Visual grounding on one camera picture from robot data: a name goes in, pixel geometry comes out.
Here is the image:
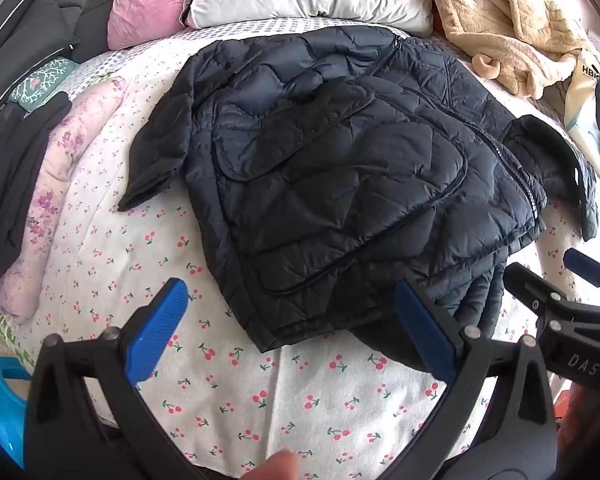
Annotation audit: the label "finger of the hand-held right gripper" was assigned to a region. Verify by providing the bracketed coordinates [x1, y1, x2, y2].
[562, 248, 600, 311]
[502, 262, 571, 323]

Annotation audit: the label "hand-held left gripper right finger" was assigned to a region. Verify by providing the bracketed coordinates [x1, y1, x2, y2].
[396, 280, 559, 480]

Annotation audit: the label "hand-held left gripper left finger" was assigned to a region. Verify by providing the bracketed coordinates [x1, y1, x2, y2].
[24, 277, 201, 480]

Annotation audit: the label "dark navy puffer jacket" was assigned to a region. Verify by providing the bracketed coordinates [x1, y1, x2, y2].
[117, 27, 600, 353]

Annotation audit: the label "person's left hand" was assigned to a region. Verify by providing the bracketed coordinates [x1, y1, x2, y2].
[254, 450, 300, 480]

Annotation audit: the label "cream tote bag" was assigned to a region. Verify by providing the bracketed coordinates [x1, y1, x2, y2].
[562, 50, 600, 181]

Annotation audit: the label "cherry print blanket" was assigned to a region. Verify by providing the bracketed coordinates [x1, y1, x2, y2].
[0, 55, 588, 480]

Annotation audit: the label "pink floral quilt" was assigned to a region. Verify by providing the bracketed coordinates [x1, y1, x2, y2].
[0, 76, 128, 323]

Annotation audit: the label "blue plastic stool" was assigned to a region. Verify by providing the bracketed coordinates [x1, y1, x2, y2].
[0, 355, 33, 461]

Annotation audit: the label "black pants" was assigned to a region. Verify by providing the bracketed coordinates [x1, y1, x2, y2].
[0, 91, 73, 311]

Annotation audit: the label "beige fleece robe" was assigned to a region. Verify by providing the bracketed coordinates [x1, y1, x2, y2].
[426, 0, 598, 101]

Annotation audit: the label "green patterned cushion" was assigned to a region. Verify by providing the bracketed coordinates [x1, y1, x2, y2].
[10, 57, 81, 111]

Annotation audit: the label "pink pillow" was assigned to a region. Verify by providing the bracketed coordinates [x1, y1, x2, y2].
[106, 0, 201, 51]

